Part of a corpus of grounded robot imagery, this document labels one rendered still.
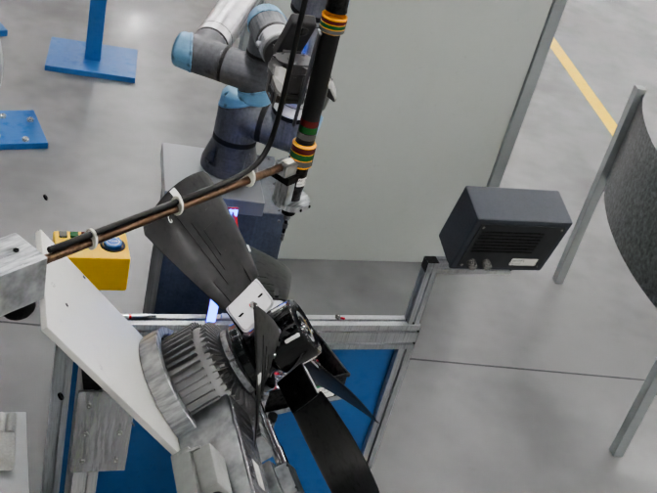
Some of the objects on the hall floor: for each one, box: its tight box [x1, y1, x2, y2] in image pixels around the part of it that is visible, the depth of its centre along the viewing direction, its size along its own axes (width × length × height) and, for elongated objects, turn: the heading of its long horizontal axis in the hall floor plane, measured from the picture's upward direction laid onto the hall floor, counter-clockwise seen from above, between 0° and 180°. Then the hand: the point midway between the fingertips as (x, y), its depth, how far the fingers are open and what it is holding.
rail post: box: [41, 347, 73, 493], centre depth 260 cm, size 4×4×78 cm
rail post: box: [361, 349, 413, 470], centre depth 289 cm, size 4×4×78 cm
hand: (308, 92), depth 177 cm, fingers open, 8 cm apart
